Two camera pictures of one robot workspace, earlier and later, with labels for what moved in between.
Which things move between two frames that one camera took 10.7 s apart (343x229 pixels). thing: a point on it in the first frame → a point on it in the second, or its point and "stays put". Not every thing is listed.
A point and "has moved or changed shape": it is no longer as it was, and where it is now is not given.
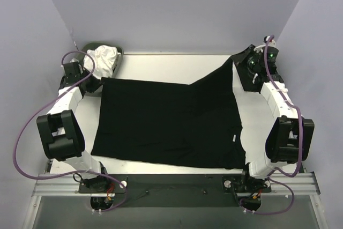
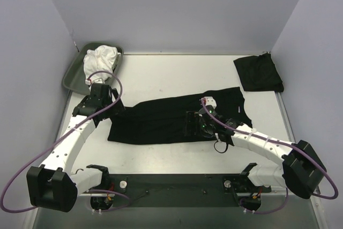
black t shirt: (168, 124) has moved or changed shape
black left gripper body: (89, 85) → (107, 96)
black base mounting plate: (175, 191) stays put
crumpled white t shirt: (105, 58) stays put
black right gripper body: (241, 61) → (191, 123)
